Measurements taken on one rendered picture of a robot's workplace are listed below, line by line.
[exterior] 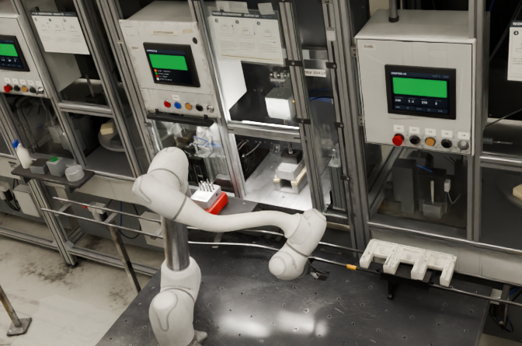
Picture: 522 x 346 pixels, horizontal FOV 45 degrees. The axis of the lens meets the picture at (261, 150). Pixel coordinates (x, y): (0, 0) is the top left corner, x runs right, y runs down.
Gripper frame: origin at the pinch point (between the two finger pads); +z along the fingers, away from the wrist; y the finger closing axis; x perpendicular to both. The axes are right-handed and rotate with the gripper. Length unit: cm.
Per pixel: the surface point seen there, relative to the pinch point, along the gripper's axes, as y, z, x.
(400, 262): -24.3, 9.4, -22.6
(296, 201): 33.1, 18.5, -12.3
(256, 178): 62, 27, -7
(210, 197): 61, -2, 9
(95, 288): 132, 71, 125
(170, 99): 97, -22, -18
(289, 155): 50, 17, -28
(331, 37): 34, -46, -79
